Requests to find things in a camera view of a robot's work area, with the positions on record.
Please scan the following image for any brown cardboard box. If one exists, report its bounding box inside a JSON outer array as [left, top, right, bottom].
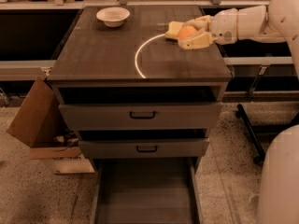
[[7, 77, 94, 175]]

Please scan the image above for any black top drawer handle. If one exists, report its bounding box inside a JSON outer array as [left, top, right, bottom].
[[129, 111, 156, 119]]

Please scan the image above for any middle grey drawer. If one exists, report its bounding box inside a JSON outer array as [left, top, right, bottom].
[[79, 138, 209, 159]]

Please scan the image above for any bottom grey open drawer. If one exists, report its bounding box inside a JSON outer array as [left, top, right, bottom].
[[90, 158, 204, 224]]

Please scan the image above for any grey drawer cabinet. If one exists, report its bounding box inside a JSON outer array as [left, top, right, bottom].
[[47, 5, 233, 224]]

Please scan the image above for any black middle drawer handle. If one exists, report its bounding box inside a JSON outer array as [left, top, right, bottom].
[[136, 146, 158, 153]]

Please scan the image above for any white ceramic bowl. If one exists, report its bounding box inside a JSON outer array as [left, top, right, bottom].
[[96, 7, 130, 28]]

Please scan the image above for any black drawer handle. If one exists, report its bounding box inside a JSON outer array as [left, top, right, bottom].
[[136, 146, 158, 153], [129, 111, 156, 119]]

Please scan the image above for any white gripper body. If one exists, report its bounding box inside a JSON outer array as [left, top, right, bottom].
[[209, 8, 238, 45]]

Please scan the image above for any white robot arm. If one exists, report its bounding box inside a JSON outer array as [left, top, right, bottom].
[[196, 13, 298, 224]]

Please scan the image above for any top grey drawer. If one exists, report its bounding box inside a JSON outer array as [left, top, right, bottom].
[[59, 102, 222, 131]]

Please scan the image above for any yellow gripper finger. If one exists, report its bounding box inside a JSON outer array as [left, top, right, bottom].
[[178, 29, 215, 49], [183, 15, 213, 31]]

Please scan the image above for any orange fruit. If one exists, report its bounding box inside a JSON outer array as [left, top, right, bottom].
[[178, 25, 197, 40]]

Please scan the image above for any yellow sponge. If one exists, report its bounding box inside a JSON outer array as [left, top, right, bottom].
[[165, 21, 183, 40]]

